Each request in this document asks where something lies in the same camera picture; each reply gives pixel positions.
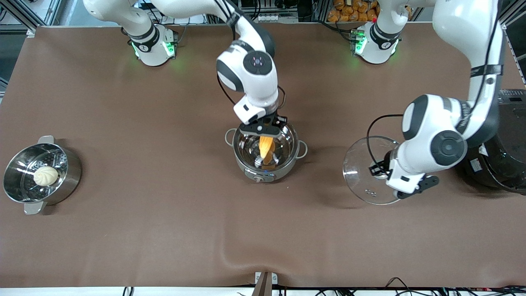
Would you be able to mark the yellow corn cob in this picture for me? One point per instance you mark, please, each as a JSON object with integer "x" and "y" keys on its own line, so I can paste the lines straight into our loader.
{"x": 267, "y": 146}

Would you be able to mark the round glass pot lid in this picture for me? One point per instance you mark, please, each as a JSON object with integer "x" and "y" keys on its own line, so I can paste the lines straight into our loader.
{"x": 361, "y": 185}

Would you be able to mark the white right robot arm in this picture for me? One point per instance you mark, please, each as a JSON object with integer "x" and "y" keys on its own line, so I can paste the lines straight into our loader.
{"x": 259, "y": 82}

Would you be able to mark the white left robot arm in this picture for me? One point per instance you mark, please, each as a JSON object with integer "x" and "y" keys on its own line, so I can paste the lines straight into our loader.
{"x": 431, "y": 123}

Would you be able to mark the grey-green electric steel pot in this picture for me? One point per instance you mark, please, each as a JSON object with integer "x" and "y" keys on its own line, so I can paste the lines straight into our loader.
{"x": 259, "y": 176}

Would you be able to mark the stainless steel steamer pot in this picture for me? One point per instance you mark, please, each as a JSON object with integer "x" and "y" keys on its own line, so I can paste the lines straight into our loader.
{"x": 70, "y": 172}

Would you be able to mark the white power strip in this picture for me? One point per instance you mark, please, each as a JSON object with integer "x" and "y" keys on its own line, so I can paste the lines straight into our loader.
{"x": 275, "y": 18}

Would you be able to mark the dark grey electric rice cooker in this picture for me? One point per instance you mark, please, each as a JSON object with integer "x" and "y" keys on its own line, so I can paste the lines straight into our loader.
{"x": 505, "y": 164}

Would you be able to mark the crate of orange items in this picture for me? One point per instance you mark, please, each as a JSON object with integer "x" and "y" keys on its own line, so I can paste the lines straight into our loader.
{"x": 349, "y": 12}

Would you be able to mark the white steamed bun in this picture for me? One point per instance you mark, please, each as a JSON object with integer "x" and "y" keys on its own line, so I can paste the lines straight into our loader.
{"x": 45, "y": 176}

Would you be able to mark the aluminium frame profile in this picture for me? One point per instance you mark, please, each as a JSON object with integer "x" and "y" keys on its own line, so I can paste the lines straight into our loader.
{"x": 32, "y": 31}

